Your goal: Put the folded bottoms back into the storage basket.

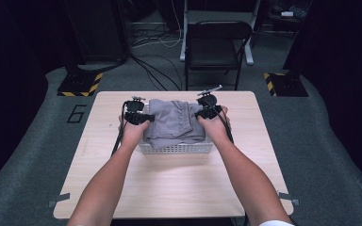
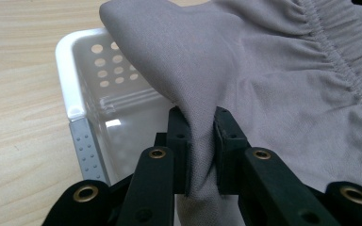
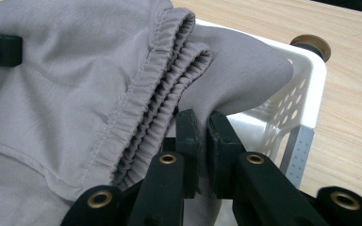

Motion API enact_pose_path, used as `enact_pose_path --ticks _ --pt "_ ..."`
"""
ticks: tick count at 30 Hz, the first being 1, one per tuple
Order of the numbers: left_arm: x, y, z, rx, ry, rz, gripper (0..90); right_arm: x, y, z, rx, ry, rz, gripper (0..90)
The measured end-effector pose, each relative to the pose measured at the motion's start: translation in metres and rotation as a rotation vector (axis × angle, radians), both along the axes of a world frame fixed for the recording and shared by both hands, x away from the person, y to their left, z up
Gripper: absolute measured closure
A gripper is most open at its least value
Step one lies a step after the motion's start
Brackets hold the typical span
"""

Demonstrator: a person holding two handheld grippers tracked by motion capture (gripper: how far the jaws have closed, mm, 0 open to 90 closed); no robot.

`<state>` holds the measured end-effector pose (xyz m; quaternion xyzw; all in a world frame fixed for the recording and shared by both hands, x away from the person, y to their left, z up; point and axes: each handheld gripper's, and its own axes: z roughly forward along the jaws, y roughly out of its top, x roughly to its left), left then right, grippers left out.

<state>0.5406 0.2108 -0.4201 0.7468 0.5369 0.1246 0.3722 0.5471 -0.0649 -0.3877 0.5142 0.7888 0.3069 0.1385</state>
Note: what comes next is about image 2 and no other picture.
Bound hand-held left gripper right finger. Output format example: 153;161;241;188
212;105;253;196

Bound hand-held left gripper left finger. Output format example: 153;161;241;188
155;105;192;196

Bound grey pants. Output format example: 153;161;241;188
98;0;362;226

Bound white perforated plastic basket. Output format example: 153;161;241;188
55;26;175;186

